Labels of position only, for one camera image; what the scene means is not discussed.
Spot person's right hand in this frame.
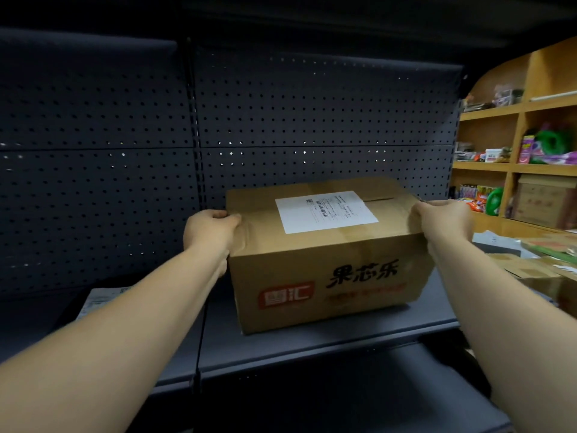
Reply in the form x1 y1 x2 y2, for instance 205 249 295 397
412 199 475 256

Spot person's left hand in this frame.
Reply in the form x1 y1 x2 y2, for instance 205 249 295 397
182 209 243 279

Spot brown cardboard box with label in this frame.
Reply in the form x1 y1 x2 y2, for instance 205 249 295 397
225 177 436 335

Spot person's left forearm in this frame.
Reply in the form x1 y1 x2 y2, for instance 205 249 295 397
0 246 229 433

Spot person's right forearm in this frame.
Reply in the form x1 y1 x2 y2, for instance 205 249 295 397
426 236 577 433

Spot row of colourful small packets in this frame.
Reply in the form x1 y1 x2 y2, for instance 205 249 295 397
455 185 494 213

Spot green round bottle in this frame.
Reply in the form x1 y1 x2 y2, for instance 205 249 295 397
486 188 505 217

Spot dark metal pegboard shelf unit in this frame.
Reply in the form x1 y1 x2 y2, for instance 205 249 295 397
0 27 514 433

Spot small brown cardboard box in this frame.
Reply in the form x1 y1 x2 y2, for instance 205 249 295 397
511 174 577 229

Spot wooden shelf unit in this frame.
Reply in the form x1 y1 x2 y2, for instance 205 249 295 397
448 37 577 241

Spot flattened cardboard pieces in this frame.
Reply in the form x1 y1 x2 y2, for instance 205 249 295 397
473 230 577 318

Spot clear packets of small goods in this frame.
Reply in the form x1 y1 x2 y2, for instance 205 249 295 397
463 85 524 112

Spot green plastic toy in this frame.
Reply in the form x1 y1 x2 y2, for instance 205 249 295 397
535 129 575 154

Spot white paper sheet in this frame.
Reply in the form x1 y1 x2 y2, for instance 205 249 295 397
74 286 133 321

